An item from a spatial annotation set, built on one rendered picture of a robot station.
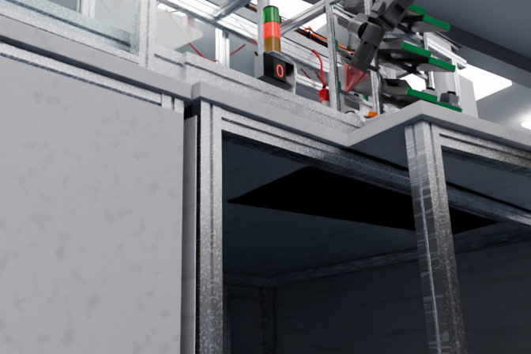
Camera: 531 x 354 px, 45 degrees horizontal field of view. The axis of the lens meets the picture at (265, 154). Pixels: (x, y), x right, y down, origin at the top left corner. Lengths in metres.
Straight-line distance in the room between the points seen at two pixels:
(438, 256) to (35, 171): 0.69
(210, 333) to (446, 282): 0.42
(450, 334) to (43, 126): 0.74
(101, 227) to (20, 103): 0.21
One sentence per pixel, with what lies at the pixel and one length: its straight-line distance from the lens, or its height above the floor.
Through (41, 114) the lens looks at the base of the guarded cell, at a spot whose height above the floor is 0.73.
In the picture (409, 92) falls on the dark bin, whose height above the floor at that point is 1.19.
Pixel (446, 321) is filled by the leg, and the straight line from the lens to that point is 1.17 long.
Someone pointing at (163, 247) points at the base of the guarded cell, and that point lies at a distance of 1.01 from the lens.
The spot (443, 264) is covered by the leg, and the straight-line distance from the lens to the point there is 1.19.
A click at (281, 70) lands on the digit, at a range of 1.84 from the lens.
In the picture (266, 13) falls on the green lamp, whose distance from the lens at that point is 1.93.
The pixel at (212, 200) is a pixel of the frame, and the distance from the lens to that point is 1.07.
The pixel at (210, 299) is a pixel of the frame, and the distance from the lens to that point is 1.04.
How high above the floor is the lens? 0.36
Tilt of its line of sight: 20 degrees up
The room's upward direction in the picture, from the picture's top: 2 degrees counter-clockwise
